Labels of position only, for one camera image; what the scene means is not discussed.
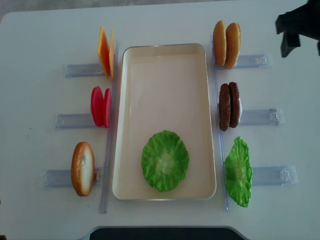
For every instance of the clear holder lettuce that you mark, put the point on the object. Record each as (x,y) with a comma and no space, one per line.
(274,175)

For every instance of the left orange cheese slice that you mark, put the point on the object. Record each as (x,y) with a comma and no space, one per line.
(103,51)

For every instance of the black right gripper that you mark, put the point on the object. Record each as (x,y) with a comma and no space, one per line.
(304,20)

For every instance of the clear holder cheese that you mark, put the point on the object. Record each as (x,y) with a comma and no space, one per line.
(83,70)

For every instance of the orange cheese slice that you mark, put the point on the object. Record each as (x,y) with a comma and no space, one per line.
(103,51)
(112,51)

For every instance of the green lettuce leaf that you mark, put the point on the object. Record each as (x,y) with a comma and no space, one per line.
(239,173)
(164,161)

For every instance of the front brown meat patty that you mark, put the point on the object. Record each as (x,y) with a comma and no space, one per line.
(224,106)

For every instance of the golden bun slice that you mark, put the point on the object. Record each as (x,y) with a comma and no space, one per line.
(233,44)
(219,43)

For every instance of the rear golden bun slice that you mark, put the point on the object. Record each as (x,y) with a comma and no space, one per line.
(233,44)

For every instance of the clear holder patties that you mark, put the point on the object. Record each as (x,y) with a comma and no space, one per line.
(269,117)

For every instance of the clear holder buns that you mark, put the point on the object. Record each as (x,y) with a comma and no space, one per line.
(254,61)

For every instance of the right orange cheese slice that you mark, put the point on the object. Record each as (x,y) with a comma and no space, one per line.
(112,51)

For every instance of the clear holder tomato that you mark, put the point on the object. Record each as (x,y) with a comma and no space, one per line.
(74,121)

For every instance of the brown meat patty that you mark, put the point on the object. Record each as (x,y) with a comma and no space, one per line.
(235,105)
(224,106)

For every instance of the rear brown meat patty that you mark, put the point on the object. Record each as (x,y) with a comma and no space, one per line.
(235,105)

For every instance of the front golden bun slice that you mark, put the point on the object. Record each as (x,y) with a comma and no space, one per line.
(219,43)

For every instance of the cream rectangular tray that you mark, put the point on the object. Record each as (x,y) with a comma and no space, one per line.
(164,88)

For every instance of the clear holder bread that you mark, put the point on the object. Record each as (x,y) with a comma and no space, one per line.
(63,179)

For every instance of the upright bread slice left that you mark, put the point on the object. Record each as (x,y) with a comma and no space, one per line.
(83,169)

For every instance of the rear tomato slice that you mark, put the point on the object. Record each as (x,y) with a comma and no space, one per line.
(96,105)

